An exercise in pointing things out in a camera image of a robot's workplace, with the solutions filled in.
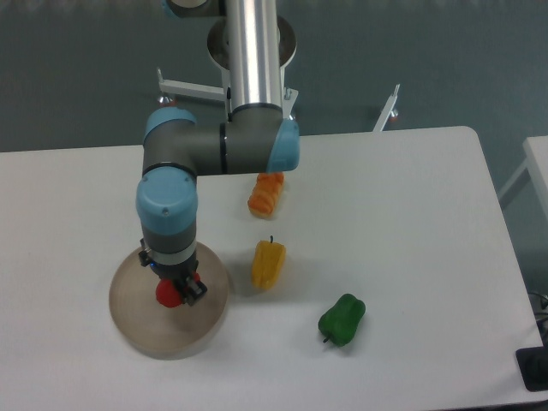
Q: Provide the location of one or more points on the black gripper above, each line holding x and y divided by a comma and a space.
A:
182, 275

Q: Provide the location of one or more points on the red bell pepper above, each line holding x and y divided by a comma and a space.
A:
167, 295

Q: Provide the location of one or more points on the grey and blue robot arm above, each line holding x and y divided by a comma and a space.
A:
255, 137

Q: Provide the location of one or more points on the beige round plate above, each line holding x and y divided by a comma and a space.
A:
167, 332

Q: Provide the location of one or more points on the yellow bell pepper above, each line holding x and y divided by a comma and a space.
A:
268, 260

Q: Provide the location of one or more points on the orange bell pepper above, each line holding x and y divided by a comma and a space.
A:
266, 194

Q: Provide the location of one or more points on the green bell pepper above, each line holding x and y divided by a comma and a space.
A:
340, 323

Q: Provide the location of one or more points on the black device at edge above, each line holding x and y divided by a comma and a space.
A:
533, 367

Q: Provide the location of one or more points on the white side table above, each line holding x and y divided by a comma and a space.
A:
532, 169

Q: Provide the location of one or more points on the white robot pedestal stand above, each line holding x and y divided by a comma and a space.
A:
251, 46

